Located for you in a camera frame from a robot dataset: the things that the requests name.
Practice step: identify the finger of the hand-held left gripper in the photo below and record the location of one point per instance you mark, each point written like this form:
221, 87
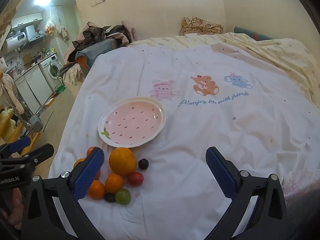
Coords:
37, 154
18, 144

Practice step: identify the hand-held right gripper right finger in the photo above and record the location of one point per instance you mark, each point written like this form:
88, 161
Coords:
221, 173

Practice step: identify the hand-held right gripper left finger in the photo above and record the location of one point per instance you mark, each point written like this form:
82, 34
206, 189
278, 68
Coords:
88, 173

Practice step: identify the small mandarin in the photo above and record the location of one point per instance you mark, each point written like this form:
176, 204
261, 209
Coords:
97, 190
114, 183
79, 162

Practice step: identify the dark grape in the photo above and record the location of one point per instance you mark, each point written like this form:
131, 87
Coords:
109, 197
143, 163

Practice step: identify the large orange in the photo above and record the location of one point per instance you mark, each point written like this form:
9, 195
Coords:
122, 161

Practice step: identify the green cherry tomato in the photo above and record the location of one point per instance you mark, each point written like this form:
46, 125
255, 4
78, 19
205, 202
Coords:
123, 196

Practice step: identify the pink strawberry-pattern plate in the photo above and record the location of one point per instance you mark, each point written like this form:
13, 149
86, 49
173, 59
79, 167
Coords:
132, 121

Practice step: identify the person's left hand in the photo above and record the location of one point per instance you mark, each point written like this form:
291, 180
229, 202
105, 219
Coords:
15, 210

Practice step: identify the yellow wooden rack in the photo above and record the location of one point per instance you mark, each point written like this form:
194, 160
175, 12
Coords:
10, 127

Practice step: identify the grey metal pedal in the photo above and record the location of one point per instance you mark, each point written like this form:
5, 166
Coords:
35, 123

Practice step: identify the white cartoon-print bed sheet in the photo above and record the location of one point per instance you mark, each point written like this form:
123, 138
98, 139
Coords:
200, 135

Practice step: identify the beige hanging garment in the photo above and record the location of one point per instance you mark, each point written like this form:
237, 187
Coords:
7, 87

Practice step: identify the white base cabinets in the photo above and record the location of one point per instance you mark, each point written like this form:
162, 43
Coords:
32, 87

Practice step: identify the green dustpan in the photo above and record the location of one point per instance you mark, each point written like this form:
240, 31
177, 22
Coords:
61, 88

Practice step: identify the pink printed cloth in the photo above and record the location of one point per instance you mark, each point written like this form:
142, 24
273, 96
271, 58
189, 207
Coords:
297, 182

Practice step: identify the white washing machine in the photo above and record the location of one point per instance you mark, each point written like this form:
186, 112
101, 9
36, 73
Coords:
51, 70

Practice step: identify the beige floral cloth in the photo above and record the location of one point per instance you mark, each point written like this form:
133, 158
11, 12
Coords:
72, 75

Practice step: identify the white water heater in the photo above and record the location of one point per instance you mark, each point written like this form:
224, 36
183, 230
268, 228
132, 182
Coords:
16, 40

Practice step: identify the steel range hood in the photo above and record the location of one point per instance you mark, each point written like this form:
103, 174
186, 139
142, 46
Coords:
32, 32

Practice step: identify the grey-blue cushion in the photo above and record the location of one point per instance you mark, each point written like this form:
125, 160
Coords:
92, 52

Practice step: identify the hanging towel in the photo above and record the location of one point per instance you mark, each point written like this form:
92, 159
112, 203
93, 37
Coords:
63, 32

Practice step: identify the hanging plastic bag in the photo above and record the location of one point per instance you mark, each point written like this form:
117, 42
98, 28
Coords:
49, 26

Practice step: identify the pile of dark clothes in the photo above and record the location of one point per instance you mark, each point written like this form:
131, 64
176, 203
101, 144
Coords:
97, 34

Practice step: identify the pale yellow quilt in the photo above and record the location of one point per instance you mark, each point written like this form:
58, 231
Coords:
280, 52

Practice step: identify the blue pillow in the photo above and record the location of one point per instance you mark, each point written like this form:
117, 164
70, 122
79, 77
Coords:
250, 33

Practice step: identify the ceiling light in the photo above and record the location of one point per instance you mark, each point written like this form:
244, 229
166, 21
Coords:
41, 0

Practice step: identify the white wall cabinets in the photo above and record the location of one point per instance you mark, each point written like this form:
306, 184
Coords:
25, 20

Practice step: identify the wall hook sticker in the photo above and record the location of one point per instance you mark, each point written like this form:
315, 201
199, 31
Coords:
98, 0

